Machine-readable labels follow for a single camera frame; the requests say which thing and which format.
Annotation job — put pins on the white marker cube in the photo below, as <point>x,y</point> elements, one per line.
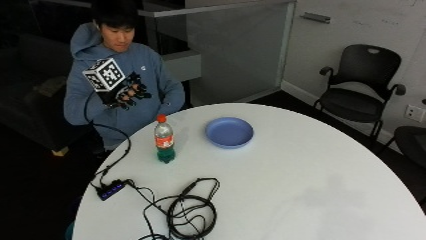
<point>106,74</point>

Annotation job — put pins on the the person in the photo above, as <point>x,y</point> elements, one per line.
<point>128,60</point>

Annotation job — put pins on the plastic bottle with red label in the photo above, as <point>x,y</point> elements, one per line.
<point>164,139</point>

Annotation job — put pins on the dark sofa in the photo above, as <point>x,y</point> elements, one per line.
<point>31,86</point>

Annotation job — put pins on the blue plate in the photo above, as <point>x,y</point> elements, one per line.
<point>229,132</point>

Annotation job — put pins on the glass partition panel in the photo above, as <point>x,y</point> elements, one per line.
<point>235,50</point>

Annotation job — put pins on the black usb hub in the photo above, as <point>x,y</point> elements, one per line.
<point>111,190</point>

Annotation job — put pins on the black office chair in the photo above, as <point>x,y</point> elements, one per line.
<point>413,143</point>
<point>360,90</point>

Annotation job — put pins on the white wall outlet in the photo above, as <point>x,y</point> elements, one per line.
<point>415,113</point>

